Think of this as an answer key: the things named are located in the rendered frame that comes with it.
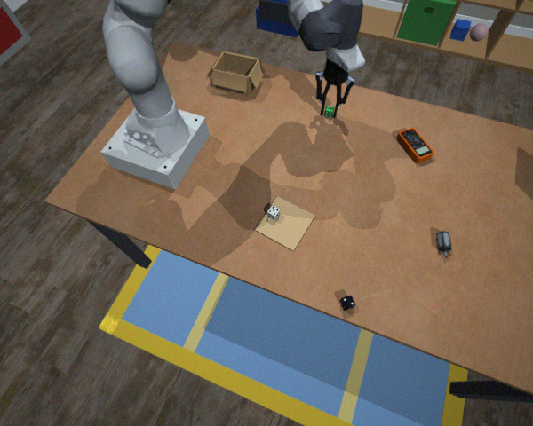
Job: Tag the orange digital multimeter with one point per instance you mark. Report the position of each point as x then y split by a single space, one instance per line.
414 145

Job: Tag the beige square mat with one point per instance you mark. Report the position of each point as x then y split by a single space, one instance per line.
289 227

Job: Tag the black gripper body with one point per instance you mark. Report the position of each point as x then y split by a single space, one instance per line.
335 71

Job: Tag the black die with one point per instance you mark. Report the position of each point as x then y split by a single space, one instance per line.
347 302

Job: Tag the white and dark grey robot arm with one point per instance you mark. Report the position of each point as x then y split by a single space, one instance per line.
159 129

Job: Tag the white die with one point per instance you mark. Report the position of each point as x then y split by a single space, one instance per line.
273 212

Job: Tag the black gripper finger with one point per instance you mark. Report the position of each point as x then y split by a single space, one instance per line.
321 96
350 83

